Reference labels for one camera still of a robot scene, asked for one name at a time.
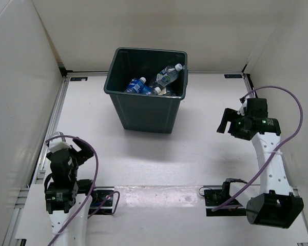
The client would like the clear bottle apple label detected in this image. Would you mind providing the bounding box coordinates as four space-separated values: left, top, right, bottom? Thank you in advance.
159 87 176 96

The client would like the clear bottle white blue label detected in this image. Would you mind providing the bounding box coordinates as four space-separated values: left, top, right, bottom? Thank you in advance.
156 64 183 87

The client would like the clear unlabelled plastic bottle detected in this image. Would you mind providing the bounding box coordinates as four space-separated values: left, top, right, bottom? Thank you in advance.
149 84 161 95

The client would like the clear bottle dark blue label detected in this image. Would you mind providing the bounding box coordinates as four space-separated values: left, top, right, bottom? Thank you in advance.
124 77 146 94

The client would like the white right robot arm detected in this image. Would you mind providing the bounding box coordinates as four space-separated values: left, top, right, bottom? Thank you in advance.
213 98 304 229

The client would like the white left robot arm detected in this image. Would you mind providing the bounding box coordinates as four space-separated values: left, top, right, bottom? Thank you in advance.
44 136 98 245

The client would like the dark green plastic bin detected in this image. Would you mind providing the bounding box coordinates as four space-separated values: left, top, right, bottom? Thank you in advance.
104 47 188 134

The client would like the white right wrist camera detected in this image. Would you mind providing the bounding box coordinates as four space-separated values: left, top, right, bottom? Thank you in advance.
237 97 247 116

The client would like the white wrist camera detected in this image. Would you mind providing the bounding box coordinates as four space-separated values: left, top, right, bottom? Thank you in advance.
45 132 71 153
237 97 247 116

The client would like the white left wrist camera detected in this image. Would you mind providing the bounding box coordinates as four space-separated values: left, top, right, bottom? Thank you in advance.
45 132 71 153

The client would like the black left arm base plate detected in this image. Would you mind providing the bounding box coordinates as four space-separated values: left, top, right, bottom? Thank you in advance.
88 186 116 216

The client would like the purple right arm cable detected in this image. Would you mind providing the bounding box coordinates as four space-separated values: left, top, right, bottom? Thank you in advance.
211 86 304 212

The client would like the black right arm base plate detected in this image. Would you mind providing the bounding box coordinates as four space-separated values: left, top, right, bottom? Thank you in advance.
199 186 246 217

